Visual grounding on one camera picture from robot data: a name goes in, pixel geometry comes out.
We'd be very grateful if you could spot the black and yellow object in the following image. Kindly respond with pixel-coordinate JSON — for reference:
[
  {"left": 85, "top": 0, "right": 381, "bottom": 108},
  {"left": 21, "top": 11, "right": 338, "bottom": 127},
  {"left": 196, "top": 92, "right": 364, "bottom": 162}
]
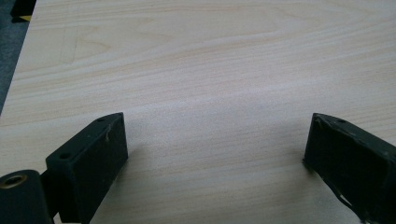
[{"left": 10, "top": 0, "right": 37, "bottom": 23}]

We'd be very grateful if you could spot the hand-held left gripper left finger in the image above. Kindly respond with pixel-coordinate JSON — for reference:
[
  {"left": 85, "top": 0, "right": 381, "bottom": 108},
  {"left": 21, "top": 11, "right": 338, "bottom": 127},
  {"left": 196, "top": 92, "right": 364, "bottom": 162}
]
[{"left": 45, "top": 112, "right": 129, "bottom": 224}]

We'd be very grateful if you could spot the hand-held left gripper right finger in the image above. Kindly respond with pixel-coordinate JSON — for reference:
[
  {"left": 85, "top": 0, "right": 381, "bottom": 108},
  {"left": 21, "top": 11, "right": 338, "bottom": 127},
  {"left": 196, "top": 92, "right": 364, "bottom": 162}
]
[{"left": 302, "top": 112, "right": 396, "bottom": 224}]

